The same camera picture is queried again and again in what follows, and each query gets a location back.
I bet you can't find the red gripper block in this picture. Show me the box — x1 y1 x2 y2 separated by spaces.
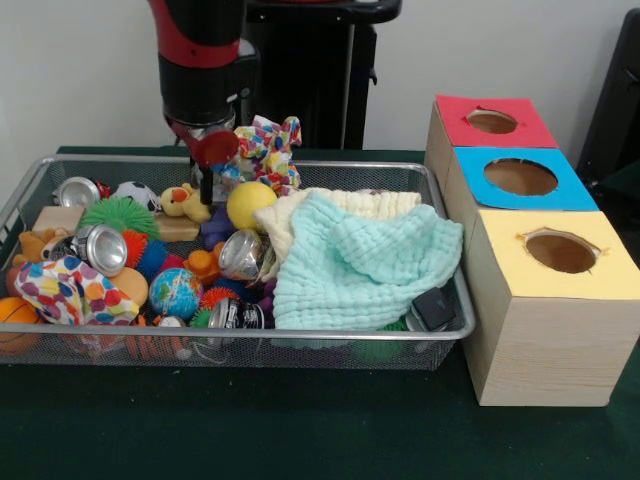
167 117 240 206

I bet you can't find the knotted polka dot cloth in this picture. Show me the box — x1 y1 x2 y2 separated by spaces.
233 115 304 196

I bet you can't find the mint green waffle cloth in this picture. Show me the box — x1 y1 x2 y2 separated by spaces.
272 192 465 331

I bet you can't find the shallow clear mesh bin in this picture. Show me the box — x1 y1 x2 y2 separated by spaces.
0 153 476 372

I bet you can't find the wooden box with three holes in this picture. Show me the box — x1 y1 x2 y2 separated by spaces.
423 93 640 408

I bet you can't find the yellow ball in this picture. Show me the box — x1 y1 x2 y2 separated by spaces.
226 181 279 231

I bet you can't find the crushed silver can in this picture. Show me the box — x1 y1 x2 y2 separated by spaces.
69 224 130 277
217 228 266 281

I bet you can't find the large green fuzzy ball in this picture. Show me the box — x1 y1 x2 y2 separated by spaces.
77 195 156 236

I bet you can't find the blue globe ball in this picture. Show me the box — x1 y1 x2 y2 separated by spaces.
148 267 205 321

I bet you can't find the silver can with red print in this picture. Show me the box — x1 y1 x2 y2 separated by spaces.
52 175 101 209

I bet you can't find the crumpled polka dot cloth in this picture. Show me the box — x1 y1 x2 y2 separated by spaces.
14 254 141 326

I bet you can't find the cream waffle cloth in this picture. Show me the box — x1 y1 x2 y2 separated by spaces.
252 187 422 261

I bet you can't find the dark green tablecloth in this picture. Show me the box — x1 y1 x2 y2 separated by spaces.
0 144 640 480

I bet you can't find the neighbouring green covered table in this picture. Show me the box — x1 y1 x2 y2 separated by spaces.
588 159 640 221

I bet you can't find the black furniture panel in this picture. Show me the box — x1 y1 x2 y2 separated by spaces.
575 7 640 186

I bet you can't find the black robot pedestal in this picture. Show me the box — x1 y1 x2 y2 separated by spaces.
244 0 404 150

